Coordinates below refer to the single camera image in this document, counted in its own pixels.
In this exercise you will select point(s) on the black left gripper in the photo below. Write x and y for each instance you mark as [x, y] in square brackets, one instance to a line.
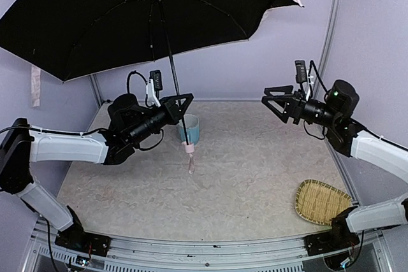
[170, 110]

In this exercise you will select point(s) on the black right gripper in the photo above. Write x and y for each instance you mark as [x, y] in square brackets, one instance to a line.
[295, 106]

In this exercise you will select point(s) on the pink and black folding umbrella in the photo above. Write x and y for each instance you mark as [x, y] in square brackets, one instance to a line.
[73, 38]

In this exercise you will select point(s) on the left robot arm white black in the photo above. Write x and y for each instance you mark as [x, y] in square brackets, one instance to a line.
[130, 124]

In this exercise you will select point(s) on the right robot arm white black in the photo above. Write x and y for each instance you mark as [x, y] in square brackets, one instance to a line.
[352, 139]

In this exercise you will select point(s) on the light blue ceramic mug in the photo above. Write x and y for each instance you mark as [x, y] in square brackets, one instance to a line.
[192, 129]

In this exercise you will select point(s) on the woven bamboo tray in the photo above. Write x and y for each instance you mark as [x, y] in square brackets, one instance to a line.
[319, 202]

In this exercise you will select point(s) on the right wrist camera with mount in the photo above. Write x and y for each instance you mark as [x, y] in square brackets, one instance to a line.
[304, 79]

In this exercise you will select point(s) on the left aluminium corner post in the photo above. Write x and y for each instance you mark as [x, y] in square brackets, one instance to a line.
[96, 90]

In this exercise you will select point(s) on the aluminium corner post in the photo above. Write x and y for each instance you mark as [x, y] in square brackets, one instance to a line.
[329, 36]
[96, 90]

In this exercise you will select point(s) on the right aluminium corner post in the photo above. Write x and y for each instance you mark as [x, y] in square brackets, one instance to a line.
[329, 36]

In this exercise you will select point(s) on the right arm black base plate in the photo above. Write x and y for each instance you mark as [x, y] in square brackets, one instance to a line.
[326, 242]

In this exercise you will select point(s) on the aluminium front rail frame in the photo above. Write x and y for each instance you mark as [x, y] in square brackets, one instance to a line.
[132, 254]

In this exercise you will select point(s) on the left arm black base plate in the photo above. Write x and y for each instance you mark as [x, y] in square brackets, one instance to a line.
[84, 242]

